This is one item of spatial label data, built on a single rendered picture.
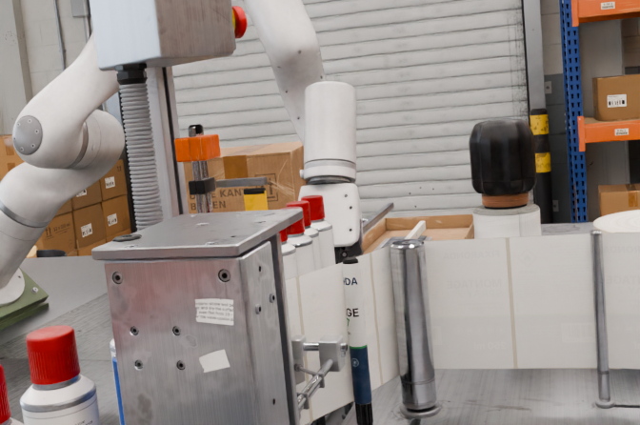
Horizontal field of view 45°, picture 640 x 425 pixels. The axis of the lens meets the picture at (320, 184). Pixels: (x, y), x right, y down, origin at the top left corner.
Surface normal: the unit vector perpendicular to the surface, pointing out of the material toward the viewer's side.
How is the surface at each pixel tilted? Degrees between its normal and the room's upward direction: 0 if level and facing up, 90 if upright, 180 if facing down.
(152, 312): 90
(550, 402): 0
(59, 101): 66
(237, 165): 90
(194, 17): 90
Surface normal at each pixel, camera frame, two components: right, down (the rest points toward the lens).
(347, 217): -0.21, -0.23
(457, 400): -0.09, -0.99
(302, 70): 0.44, 0.80
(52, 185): 0.50, -0.43
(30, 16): -0.26, 0.14
